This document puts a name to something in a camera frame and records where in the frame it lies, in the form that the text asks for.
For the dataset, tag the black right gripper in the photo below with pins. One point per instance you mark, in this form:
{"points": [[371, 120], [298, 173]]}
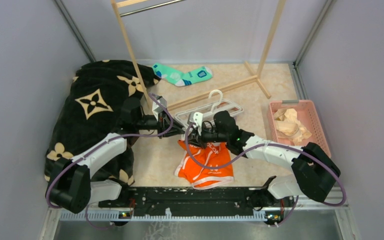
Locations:
{"points": [[194, 137]]}

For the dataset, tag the white plastic clip hanger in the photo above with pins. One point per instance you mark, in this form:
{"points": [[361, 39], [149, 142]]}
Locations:
{"points": [[210, 109]]}

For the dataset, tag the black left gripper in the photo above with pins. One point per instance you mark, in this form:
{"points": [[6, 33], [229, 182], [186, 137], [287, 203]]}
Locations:
{"points": [[163, 122]]}

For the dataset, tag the black floral blanket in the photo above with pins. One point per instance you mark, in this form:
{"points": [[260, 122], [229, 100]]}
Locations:
{"points": [[93, 106]]}

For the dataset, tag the pink perforated plastic basket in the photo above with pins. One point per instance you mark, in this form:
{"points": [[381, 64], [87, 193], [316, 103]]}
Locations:
{"points": [[307, 115]]}

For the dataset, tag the beige cloth in basket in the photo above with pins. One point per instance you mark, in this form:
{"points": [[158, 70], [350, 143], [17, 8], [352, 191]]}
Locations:
{"points": [[287, 126]]}

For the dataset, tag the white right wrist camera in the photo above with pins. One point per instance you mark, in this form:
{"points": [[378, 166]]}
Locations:
{"points": [[196, 120]]}

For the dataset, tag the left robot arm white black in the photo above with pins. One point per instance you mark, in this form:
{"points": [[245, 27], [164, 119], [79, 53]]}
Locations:
{"points": [[71, 187]]}

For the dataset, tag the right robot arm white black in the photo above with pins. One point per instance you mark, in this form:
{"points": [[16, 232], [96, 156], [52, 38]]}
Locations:
{"points": [[313, 173]]}

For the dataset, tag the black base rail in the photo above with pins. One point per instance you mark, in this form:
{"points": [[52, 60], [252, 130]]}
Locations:
{"points": [[185, 204]]}

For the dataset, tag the orange underwear white trim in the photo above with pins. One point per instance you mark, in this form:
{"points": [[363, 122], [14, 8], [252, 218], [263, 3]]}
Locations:
{"points": [[200, 166]]}

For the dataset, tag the green patterned sock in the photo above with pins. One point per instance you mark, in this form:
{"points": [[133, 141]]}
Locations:
{"points": [[182, 79]]}

